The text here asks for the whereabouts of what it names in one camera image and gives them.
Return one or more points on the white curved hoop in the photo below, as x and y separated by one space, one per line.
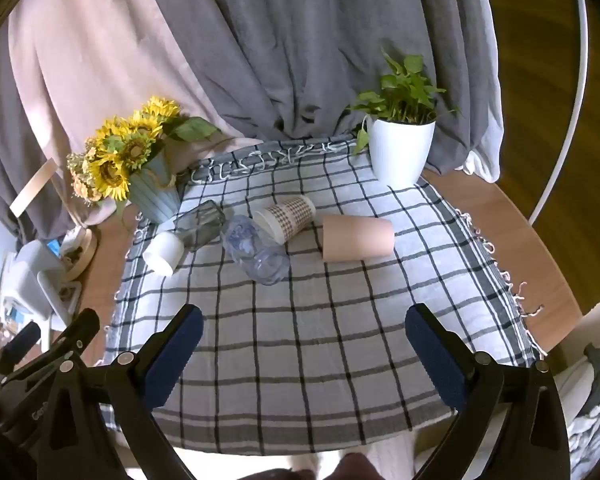
575 85

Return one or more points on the white ribbed plant pot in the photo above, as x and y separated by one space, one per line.
400 152

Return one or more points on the light blue ribbed vase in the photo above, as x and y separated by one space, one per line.
155 195

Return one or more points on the brown patterned paper cup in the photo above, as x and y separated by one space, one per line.
287 217

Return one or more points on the checked grey white tablecloth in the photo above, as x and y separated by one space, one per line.
300 335

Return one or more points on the grey white crumpled cloth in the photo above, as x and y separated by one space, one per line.
595 430

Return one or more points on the grey curtain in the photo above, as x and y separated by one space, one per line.
330 35

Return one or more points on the pale pink curtain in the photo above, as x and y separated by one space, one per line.
95 50

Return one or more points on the clear plastic cup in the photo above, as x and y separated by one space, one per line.
255 250

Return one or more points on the clear glass cup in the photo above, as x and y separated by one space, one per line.
200 225

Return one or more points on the pink cup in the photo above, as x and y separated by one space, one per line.
357 237

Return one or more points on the green leafy plant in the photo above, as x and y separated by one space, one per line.
405 95

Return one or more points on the white appliance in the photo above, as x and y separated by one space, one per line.
32 275

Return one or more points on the small white cup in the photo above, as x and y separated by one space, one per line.
162 252

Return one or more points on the sunflower bouquet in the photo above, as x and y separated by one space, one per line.
115 155

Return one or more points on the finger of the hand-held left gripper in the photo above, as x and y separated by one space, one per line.
20 342
80 327

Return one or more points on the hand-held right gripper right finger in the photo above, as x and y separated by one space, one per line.
437 362

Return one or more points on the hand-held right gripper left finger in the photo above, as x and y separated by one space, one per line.
172 365

